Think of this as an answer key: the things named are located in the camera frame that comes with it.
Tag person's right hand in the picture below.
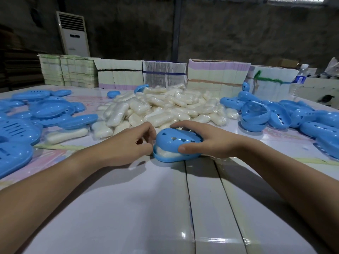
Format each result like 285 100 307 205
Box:
169 120 256 159

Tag person's left hand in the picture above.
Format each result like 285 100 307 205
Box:
89 121 157 168

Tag white soap bar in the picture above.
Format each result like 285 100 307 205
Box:
155 146 182 158

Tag blue slotted plastic base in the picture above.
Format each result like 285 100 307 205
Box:
153 146 202 163

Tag pile of white soaps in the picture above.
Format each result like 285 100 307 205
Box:
45 83 240 146

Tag pile of blue plastic lids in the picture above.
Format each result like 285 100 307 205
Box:
220 91 339 159

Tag pile of blue slotted lids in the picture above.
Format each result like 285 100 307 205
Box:
0 89 99 180

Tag person's left forearm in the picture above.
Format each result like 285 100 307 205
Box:
0 150 106 254

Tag person's right forearm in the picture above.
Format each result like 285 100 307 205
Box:
238 140 339 254

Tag white carton stack, pink stripe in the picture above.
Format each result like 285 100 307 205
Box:
186 59 251 97

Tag row of stacked flat cartons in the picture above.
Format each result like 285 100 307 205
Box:
94 58 144 90

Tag white sheet stack, green mark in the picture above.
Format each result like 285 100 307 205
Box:
246 65 299 101

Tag silver sheet bundle, blue band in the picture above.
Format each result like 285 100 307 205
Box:
142 60 187 87

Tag stack of greenish paper sheets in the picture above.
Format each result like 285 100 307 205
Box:
38 53 99 89

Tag clear water bottle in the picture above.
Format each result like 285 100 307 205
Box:
289 63 309 99

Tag brown cardboard box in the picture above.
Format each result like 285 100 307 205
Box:
267 58 300 69

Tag white workshop machine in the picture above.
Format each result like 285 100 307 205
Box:
296 74 339 110

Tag dark metal pillar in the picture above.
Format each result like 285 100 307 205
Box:
171 0 183 62

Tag white standing air conditioner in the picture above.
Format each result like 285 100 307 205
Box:
55 11 91 58

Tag stacks of brown cardboard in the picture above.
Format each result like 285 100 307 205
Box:
0 25 44 93

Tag white plastic bag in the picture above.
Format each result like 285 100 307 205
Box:
324 57 339 76

